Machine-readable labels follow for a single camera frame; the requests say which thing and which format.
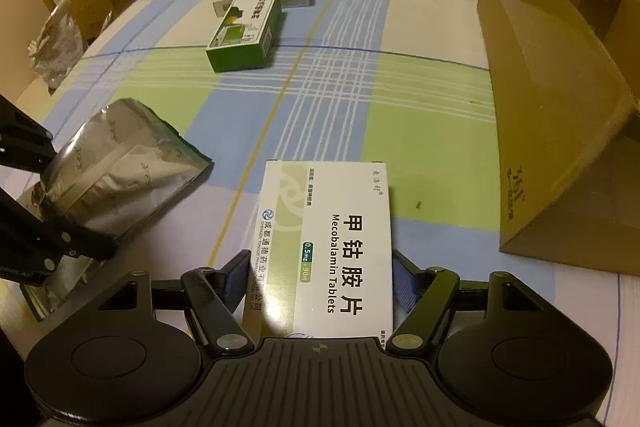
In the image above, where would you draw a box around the checkered tablecloth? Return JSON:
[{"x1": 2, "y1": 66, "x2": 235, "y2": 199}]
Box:
[{"x1": 0, "y1": 0, "x2": 640, "y2": 410}]

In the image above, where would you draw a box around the silver foil pouch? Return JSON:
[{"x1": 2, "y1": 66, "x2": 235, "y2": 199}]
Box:
[{"x1": 20, "y1": 98, "x2": 215, "y2": 321}]

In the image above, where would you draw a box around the white medicine box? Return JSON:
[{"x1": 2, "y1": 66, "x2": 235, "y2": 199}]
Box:
[{"x1": 242, "y1": 159, "x2": 395, "y2": 339}]

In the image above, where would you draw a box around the clear plastic bag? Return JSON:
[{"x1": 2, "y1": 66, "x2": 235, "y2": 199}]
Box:
[{"x1": 27, "y1": 0, "x2": 84, "y2": 96}]

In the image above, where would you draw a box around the green carton box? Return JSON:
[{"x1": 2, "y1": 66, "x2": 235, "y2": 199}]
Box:
[{"x1": 206, "y1": 0, "x2": 284, "y2": 74}]

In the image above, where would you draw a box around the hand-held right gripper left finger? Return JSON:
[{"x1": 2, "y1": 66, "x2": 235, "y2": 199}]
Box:
[{"x1": 97, "y1": 249, "x2": 257, "y2": 356}]

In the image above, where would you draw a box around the brown paper bag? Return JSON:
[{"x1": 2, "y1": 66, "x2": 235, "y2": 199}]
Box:
[{"x1": 476, "y1": 0, "x2": 640, "y2": 269}]

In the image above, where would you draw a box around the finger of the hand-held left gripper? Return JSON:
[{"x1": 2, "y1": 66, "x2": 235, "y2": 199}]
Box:
[
  {"x1": 0, "y1": 94, "x2": 54, "y2": 174},
  {"x1": 0, "y1": 188, "x2": 119, "y2": 280}
]

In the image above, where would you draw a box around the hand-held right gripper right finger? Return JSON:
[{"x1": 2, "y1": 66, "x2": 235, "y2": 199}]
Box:
[{"x1": 391, "y1": 249, "x2": 532, "y2": 356}]

